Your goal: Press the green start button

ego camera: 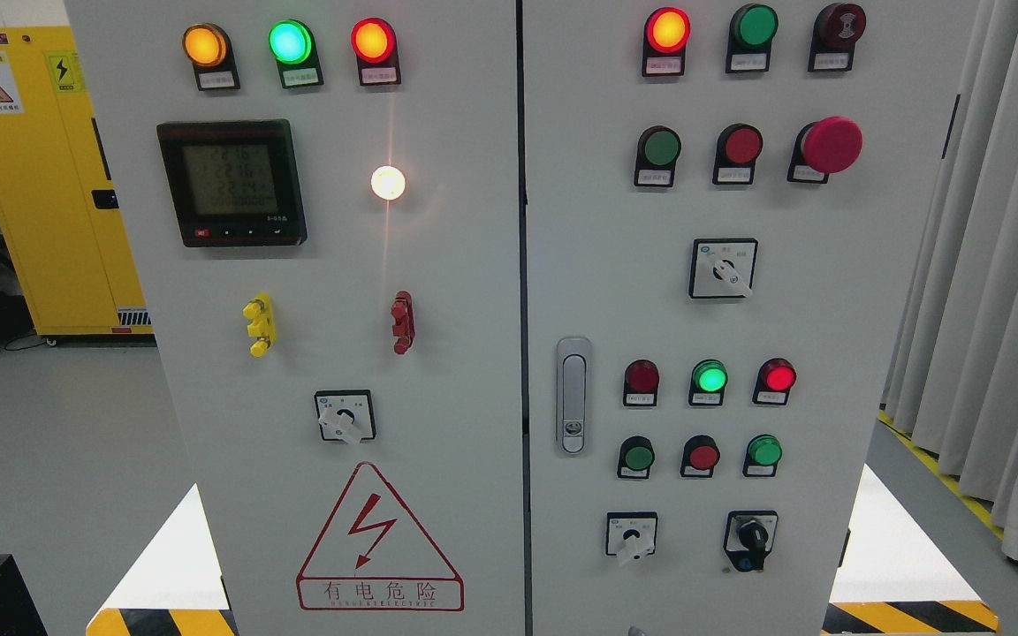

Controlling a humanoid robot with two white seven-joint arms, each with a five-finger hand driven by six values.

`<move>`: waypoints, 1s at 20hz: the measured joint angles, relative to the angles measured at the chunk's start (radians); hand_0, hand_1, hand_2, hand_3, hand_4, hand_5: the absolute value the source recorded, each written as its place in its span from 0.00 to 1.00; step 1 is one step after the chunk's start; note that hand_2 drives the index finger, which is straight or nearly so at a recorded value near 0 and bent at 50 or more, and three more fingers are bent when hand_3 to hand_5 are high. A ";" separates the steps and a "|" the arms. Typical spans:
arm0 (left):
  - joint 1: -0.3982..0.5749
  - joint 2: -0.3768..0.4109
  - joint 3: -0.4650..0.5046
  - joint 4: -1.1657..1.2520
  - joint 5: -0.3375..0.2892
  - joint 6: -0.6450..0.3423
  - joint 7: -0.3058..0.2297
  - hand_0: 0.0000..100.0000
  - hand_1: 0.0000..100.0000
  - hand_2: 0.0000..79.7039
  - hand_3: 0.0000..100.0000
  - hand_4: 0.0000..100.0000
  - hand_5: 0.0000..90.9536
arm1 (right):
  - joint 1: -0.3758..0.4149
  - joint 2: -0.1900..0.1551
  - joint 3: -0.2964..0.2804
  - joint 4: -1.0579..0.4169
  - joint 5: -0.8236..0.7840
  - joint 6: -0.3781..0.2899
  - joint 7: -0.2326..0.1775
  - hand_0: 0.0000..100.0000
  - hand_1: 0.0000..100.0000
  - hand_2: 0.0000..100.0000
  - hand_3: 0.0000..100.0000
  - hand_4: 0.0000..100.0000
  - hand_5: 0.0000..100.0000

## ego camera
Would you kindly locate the lower green start push button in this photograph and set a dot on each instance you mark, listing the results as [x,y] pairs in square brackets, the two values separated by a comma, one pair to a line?
[636,457]

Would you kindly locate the upper green push button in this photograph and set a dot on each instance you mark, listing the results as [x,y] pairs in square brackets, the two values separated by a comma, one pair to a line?
[656,153]

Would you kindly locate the lower red push button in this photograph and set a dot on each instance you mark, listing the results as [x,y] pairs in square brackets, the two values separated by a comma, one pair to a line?
[699,458]

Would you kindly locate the red push button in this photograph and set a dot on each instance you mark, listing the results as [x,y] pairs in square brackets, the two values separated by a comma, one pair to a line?
[739,146]
[699,458]

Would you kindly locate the lower right green button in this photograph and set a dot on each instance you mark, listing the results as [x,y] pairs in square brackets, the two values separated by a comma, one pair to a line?
[763,454]

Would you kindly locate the upper red push button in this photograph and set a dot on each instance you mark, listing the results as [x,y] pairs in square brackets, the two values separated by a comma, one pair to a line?
[739,146]

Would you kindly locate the red emergency stop mushroom button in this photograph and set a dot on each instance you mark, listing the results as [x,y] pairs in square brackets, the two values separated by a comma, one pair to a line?
[824,147]

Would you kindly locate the grey electrical control cabinet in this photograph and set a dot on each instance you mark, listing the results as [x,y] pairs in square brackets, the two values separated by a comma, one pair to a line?
[516,125]

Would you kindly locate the red terminal connector block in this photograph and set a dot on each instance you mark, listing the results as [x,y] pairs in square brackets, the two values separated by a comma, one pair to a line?
[403,328]

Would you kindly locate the dark red lamp middle row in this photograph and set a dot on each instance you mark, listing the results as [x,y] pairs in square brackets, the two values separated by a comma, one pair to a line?
[641,384]

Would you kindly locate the white lit indicator lamp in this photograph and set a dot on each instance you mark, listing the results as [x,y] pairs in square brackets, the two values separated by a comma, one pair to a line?
[388,182]

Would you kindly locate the green lit lamp middle row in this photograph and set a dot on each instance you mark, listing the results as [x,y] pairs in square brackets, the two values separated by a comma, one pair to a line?
[707,384]

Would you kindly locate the yellow terminal connector block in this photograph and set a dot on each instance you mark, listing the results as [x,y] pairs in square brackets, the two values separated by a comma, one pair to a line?
[262,327]

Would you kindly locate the red lit lamp middle row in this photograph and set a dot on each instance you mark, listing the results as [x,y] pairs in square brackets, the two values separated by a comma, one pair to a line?
[775,379]

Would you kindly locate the red electrical hazard warning sticker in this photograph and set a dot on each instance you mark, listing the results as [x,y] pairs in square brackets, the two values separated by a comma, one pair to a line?
[373,554]

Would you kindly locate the red indicator lamp top left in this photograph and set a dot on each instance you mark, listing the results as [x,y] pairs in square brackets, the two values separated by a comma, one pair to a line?
[376,50]

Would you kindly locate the black digital power meter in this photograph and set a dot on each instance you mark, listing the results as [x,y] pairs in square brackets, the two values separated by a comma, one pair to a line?
[234,183]

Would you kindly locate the red lit lamp top right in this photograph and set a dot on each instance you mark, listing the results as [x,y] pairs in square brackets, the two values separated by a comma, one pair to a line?
[665,38]

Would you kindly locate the green indicator lamp top left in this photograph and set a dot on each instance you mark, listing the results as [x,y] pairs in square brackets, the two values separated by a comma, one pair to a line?
[292,44]

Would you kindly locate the green lamp top right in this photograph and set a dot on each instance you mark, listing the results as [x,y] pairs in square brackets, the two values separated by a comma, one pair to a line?
[752,29]

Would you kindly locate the yellow indicator lamp top left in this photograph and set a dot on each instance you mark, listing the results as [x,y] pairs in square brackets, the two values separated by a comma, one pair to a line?
[210,51]

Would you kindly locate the dark red buzzer lamp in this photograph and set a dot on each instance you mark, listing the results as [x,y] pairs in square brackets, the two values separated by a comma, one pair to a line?
[838,27]

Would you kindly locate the grey curtain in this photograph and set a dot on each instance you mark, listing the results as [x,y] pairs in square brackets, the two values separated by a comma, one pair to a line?
[953,386]

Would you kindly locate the yellow safety storage cabinet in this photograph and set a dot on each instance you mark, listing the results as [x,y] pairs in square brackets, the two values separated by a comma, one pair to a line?
[58,209]

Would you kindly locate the silver cabinet door handle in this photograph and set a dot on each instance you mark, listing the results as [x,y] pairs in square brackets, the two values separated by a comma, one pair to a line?
[572,366]

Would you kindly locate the left door rotary selector switch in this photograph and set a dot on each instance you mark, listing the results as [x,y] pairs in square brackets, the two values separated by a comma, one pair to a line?
[345,416]

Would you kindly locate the upper right rotary selector switch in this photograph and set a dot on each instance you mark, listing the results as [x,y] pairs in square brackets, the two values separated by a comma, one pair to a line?
[722,268]

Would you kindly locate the lower white rotary selector switch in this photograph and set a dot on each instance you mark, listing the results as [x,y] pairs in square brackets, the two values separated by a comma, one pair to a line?
[630,535]

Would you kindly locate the black knob selector switch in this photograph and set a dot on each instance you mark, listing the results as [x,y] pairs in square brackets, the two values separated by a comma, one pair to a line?
[749,538]

